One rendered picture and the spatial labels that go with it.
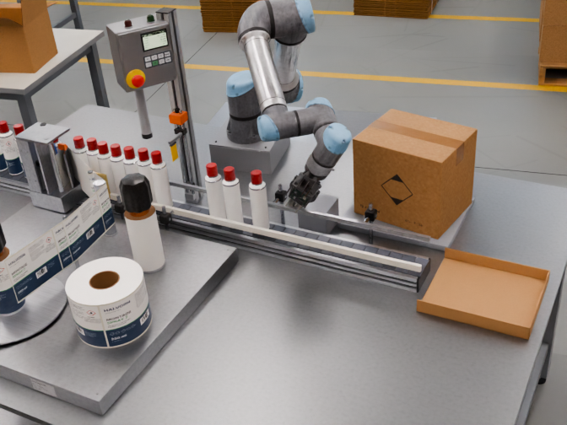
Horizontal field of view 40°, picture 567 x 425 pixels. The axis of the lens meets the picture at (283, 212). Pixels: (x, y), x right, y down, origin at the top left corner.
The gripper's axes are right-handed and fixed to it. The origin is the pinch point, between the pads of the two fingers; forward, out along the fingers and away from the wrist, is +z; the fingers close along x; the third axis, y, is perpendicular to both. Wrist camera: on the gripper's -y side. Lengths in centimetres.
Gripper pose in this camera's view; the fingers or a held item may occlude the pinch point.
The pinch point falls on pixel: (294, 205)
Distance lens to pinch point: 235.4
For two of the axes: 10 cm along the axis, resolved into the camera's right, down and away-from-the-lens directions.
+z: -3.8, 5.9, 7.1
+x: 8.2, 5.7, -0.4
